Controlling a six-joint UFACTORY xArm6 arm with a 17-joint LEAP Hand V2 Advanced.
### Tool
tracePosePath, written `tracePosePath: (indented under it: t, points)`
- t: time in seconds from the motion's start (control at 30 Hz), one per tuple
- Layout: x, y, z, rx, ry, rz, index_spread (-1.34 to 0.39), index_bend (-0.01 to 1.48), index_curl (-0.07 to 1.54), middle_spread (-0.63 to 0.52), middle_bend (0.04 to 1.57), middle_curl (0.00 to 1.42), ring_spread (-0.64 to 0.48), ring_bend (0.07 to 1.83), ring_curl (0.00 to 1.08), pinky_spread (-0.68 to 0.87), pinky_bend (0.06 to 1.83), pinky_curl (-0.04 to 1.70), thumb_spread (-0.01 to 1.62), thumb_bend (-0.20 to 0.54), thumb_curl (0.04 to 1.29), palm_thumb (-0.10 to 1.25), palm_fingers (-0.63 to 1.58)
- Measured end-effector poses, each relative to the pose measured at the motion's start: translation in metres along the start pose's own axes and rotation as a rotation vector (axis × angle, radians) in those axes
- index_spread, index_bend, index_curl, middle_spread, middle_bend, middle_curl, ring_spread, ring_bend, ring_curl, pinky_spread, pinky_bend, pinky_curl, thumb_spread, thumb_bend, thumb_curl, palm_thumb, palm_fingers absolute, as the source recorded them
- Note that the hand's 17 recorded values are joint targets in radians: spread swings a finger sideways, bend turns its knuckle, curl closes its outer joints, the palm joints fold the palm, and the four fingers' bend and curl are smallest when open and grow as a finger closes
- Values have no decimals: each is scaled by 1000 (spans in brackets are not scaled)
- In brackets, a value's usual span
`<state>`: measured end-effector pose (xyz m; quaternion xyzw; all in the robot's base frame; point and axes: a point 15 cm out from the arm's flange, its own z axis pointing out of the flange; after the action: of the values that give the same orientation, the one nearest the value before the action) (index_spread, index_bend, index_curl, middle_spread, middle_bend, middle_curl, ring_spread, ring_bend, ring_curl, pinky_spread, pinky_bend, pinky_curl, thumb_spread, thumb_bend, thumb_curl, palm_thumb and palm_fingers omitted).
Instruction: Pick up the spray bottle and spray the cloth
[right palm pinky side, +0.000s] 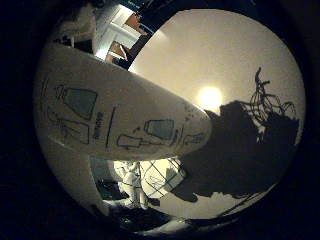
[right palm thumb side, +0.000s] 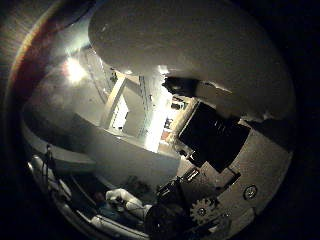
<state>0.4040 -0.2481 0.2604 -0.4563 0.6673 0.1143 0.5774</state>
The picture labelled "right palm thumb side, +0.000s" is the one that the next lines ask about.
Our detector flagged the bright ceiling lamp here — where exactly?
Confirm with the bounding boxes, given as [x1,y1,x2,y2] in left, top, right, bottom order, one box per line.
[63,57,89,85]

